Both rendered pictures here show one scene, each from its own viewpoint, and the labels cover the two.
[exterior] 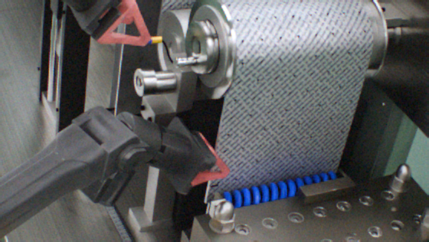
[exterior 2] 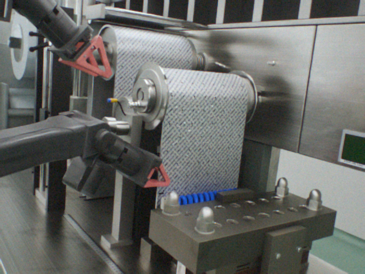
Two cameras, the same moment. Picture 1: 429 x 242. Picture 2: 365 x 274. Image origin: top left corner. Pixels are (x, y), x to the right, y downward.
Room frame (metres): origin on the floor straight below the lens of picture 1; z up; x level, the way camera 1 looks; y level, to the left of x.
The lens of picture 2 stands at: (0.12, 0.02, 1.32)
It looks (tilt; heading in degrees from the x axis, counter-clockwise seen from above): 10 degrees down; 356
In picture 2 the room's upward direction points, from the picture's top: 5 degrees clockwise
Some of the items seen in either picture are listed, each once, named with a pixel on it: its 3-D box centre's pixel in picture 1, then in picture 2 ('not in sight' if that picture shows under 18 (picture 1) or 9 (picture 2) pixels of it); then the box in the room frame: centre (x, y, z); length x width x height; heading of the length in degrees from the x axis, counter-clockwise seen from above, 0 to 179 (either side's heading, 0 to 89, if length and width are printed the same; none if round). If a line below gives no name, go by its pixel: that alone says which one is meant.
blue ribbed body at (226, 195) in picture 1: (283, 191); (206, 199); (0.97, -0.12, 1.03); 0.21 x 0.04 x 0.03; 122
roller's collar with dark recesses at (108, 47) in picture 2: not in sight; (96, 53); (1.17, 0.18, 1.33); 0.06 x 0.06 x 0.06; 32
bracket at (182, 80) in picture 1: (158, 148); (120, 180); (0.98, 0.08, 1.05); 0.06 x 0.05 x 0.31; 122
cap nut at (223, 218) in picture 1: (224, 214); (171, 201); (0.86, -0.03, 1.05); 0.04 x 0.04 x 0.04
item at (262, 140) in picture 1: (285, 142); (202, 163); (0.98, -0.10, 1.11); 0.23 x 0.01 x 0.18; 122
